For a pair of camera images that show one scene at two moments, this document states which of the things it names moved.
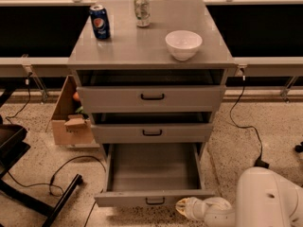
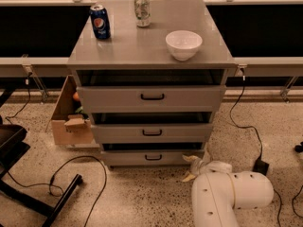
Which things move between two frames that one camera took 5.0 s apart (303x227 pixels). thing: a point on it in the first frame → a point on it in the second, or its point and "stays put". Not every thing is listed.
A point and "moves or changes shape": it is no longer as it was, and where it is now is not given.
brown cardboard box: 69,128 stays put
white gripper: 196,206 → 205,166
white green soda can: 142,10 stays put
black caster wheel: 299,148 stays put
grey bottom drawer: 152,174 moves or changes shape
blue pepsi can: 100,23 stays put
